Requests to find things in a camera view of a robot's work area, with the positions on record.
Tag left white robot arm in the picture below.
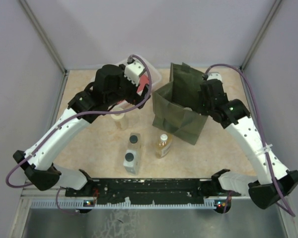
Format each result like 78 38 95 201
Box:
13 61 151 197

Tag right aluminium frame post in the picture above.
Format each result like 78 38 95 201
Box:
239 0 284 71

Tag white slotted cable duct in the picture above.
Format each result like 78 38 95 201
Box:
31 197 230 210

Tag aluminium frame post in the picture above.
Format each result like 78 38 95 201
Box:
17 0 67 74
239 0 284 71

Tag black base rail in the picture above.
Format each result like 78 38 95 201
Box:
65 178 228 205

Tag clear square bottle front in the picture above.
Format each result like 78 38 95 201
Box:
123 149 142 175

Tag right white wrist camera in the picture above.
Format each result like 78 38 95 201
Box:
207 72 223 82

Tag olive green canvas bag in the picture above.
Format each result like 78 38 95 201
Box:
152 63 208 145

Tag clear square bottle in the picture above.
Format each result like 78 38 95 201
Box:
127 133 142 150
123 149 142 175

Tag red cloth in basket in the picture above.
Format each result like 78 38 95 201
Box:
137 74 149 94

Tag white plastic basket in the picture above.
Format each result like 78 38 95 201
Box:
115 54 163 110

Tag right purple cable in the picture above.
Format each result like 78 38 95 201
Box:
204 64 296 218

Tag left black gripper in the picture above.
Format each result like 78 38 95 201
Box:
106 64 151 109

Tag amber liquid bottle white cap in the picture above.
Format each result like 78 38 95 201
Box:
155 133 172 159

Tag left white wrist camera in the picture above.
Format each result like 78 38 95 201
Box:
124 60 146 86

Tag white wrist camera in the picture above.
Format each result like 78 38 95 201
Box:
207 72 223 82
124 60 146 86

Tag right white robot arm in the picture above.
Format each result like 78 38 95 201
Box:
199 79 298 209

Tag left aluminium frame post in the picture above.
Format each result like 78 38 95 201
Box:
17 0 67 74

